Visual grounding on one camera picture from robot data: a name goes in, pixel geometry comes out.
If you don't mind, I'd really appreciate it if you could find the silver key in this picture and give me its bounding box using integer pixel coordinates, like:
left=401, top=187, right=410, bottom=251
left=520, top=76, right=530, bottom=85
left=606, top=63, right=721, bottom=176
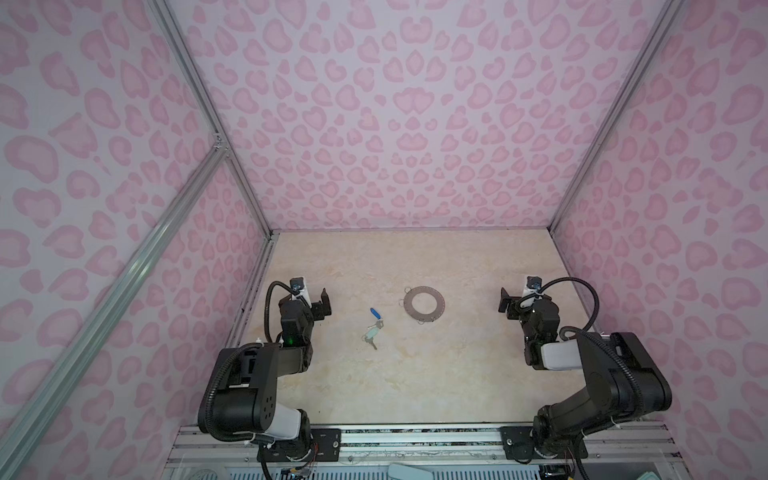
left=362, top=336, right=378, bottom=350

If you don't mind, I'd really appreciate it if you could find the silver perforated metal ring disc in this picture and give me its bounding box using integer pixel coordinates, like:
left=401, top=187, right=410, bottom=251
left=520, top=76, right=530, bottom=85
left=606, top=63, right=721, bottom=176
left=401, top=286, right=446, bottom=324

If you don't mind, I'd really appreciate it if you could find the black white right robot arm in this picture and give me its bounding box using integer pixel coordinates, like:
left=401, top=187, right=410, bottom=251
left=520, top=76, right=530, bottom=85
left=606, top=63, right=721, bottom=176
left=498, top=286, right=673, bottom=466

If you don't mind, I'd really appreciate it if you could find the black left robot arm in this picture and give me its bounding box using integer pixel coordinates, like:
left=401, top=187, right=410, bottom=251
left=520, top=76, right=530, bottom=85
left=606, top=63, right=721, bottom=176
left=197, top=291, right=332, bottom=462

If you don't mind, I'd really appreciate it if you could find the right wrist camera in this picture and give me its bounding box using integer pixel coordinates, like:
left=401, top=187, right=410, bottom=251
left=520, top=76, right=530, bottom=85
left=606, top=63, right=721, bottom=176
left=522, top=276, right=543, bottom=305

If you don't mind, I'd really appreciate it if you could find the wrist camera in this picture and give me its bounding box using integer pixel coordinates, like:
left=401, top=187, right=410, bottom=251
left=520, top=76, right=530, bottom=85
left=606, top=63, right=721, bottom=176
left=522, top=276, right=543, bottom=305
left=289, top=276, right=311, bottom=304

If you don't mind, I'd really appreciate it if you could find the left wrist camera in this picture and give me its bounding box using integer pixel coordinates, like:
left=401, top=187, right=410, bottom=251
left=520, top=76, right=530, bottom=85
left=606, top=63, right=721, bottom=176
left=289, top=276, right=311, bottom=304

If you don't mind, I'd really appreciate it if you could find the black corrugated right cable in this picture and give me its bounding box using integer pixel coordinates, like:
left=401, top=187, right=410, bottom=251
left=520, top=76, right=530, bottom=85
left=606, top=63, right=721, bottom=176
left=527, top=276, right=601, bottom=337

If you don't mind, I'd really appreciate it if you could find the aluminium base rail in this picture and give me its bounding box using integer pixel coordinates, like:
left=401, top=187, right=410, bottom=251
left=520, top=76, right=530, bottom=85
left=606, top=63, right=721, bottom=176
left=162, top=421, right=691, bottom=479

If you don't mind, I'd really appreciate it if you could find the diagonal aluminium frame bar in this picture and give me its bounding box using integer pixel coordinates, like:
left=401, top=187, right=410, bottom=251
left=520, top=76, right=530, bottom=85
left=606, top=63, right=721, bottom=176
left=1, top=146, right=226, bottom=479

